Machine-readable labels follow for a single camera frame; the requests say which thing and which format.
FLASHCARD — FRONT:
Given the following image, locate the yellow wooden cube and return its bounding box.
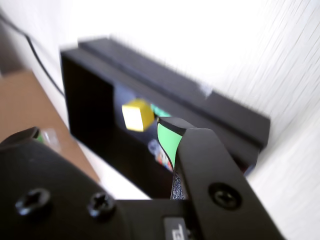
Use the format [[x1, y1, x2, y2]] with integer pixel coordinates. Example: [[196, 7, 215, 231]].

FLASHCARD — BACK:
[[121, 98, 156, 133]]

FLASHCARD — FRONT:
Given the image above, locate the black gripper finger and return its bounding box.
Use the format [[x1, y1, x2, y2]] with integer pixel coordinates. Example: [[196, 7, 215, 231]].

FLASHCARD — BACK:
[[0, 126, 141, 240], [156, 116, 286, 240]]

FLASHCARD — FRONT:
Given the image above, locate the thin black power cable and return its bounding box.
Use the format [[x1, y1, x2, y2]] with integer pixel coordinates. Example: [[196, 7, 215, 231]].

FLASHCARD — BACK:
[[0, 12, 66, 97]]

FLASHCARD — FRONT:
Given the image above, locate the small snack packet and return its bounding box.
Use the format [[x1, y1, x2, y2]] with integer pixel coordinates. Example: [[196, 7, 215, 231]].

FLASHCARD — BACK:
[[147, 138, 175, 173]]

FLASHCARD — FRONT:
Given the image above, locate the green wooden cube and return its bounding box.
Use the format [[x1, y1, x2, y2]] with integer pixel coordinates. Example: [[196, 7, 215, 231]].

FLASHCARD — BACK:
[[149, 103, 173, 120]]

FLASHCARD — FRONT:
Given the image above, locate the black cardboard box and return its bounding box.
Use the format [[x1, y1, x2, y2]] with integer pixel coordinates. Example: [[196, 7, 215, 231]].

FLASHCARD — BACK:
[[59, 46, 253, 201]]

